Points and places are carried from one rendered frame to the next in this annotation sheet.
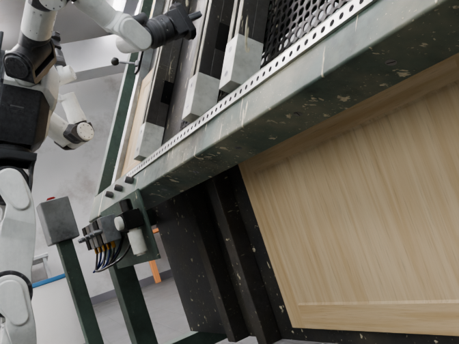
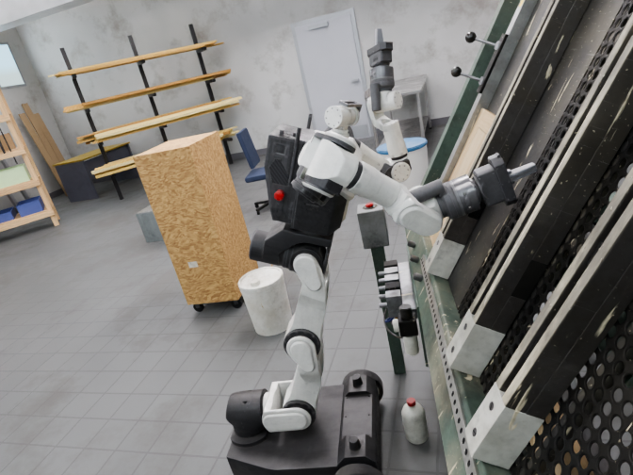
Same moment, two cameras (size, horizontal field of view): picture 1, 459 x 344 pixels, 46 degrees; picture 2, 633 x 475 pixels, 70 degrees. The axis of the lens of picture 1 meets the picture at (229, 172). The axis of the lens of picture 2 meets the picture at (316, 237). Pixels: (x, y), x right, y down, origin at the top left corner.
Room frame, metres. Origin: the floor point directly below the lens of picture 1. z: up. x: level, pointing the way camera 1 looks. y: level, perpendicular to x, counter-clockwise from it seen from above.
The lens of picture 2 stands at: (0.67, -0.31, 1.61)
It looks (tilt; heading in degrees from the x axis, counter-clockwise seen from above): 22 degrees down; 41
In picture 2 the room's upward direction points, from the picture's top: 13 degrees counter-clockwise
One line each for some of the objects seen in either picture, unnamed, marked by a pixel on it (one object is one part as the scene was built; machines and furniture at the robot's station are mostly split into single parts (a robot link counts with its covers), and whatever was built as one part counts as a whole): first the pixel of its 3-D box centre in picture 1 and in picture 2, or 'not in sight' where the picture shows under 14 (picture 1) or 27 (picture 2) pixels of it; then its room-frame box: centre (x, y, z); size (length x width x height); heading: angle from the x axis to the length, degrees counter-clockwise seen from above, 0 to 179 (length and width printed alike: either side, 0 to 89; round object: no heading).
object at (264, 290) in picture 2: not in sight; (266, 294); (2.43, 1.77, 0.24); 0.32 x 0.30 x 0.47; 21
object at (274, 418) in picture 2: not in sight; (290, 404); (1.66, 0.91, 0.28); 0.21 x 0.20 x 0.13; 120
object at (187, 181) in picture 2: not in sight; (204, 224); (2.62, 2.45, 0.63); 0.50 x 0.42 x 1.25; 25
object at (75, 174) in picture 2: not in sight; (100, 171); (5.18, 8.89, 0.38); 1.44 x 0.74 x 0.77; 21
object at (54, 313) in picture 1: (52, 314); (405, 173); (4.70, 1.83, 0.31); 0.50 x 0.50 x 0.62
